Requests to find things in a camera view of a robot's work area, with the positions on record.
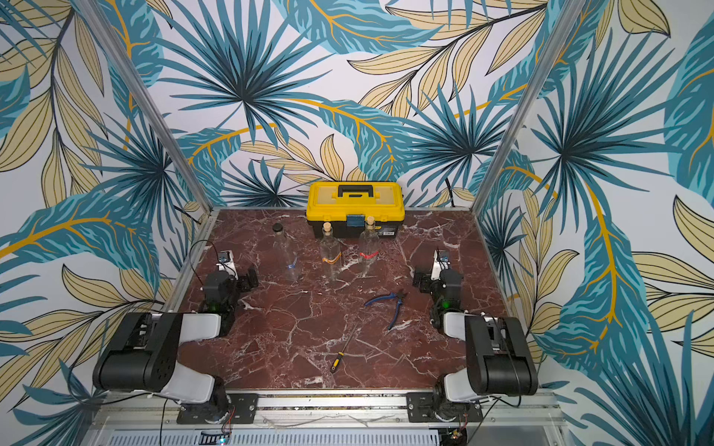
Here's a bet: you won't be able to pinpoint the glass bottle red label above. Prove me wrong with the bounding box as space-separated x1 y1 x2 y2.
359 216 380 276

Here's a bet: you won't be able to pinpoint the glass bottle blue label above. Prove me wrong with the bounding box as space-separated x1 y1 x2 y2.
273 222 301 282

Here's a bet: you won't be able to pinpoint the yellow black screwdriver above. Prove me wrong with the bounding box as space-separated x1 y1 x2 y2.
330 326 360 374

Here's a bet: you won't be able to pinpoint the glass bottle orange label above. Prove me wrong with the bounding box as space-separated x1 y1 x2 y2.
320 222 342 282

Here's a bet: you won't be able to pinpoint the aluminium front rail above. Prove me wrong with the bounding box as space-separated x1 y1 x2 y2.
83 388 575 445

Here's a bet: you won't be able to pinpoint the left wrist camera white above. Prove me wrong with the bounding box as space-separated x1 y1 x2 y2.
217 250 237 279

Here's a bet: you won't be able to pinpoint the yellow black toolbox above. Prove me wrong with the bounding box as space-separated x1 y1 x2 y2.
306 181 405 239

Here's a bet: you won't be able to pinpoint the blue handled cutting pliers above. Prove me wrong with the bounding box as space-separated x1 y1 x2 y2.
363 291 408 332

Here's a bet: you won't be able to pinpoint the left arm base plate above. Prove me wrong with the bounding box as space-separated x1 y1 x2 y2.
177 392 258 427

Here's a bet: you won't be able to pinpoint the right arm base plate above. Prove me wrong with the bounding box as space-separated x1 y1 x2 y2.
405 391 483 423

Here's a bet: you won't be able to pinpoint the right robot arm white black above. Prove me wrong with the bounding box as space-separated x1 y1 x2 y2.
407 269 538 423

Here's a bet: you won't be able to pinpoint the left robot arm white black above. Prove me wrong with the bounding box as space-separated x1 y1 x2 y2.
92 267 258 429

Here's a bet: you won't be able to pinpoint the orange label sticker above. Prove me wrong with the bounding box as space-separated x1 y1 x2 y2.
322 253 342 265

